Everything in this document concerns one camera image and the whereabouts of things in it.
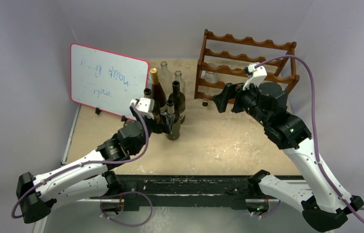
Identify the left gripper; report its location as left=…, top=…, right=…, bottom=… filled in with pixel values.
left=130, top=106, right=173, bottom=154

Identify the dark gold-capped wine bottle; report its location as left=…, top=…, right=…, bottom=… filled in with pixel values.
left=150, top=68, right=167, bottom=112

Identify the clear slim glass bottle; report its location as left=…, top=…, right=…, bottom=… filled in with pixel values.
left=158, top=61, right=173, bottom=97

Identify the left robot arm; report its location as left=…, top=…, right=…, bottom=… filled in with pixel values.
left=11, top=104, right=176, bottom=224

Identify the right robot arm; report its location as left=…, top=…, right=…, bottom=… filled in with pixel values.
left=213, top=83, right=364, bottom=233

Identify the clear labelled bottle in rack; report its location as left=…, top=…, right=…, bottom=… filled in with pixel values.
left=201, top=71, right=218, bottom=107

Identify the brown wooden wine rack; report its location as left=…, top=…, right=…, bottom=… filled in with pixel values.
left=194, top=29, right=300, bottom=99

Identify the red framed whiteboard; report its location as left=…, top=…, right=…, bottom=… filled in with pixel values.
left=70, top=43, right=150, bottom=119

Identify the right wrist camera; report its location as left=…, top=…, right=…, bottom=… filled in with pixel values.
left=243, top=63, right=267, bottom=91

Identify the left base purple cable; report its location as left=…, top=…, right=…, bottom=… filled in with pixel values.
left=100, top=189, right=154, bottom=227

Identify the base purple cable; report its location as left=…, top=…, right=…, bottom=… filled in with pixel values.
left=100, top=189, right=154, bottom=227
left=250, top=196, right=282, bottom=220

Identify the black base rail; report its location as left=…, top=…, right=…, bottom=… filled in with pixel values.
left=100, top=174, right=265, bottom=211

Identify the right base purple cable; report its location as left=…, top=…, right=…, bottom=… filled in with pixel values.
left=250, top=196, right=282, bottom=220

